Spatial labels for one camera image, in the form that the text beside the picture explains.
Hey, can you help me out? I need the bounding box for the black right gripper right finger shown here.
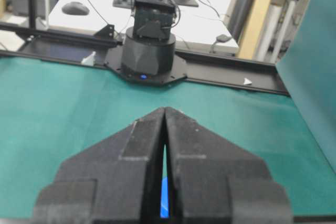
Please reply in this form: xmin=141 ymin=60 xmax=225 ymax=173
xmin=165 ymin=107 xmax=293 ymax=223

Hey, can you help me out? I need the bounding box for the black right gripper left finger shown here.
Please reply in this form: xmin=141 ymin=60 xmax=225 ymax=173
xmin=33 ymin=108 xmax=164 ymax=223

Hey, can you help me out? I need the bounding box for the blue plastic gear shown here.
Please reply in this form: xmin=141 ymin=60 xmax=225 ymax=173
xmin=159 ymin=144 xmax=169 ymax=219

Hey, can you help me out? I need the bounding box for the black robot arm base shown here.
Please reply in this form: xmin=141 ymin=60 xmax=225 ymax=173
xmin=104 ymin=0 xmax=187 ymax=86

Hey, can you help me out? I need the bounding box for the green table mat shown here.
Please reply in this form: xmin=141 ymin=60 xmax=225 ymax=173
xmin=1 ymin=58 xmax=335 ymax=218

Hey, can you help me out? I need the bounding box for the grey small desk device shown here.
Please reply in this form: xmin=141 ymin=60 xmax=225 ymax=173
xmin=216 ymin=34 xmax=231 ymax=43

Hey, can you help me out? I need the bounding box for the green upright panel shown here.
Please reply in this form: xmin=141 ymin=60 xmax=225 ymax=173
xmin=276 ymin=0 xmax=335 ymax=165

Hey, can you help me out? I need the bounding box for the black computer mouse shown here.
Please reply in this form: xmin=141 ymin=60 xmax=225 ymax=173
xmin=62 ymin=2 xmax=90 ymax=16

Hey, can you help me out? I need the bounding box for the white desk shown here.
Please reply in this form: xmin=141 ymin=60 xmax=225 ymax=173
xmin=49 ymin=0 xmax=239 ymax=54

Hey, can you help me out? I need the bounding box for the black aluminium frame rail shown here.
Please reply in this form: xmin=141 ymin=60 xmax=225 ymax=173
xmin=1 ymin=23 xmax=289 ymax=95

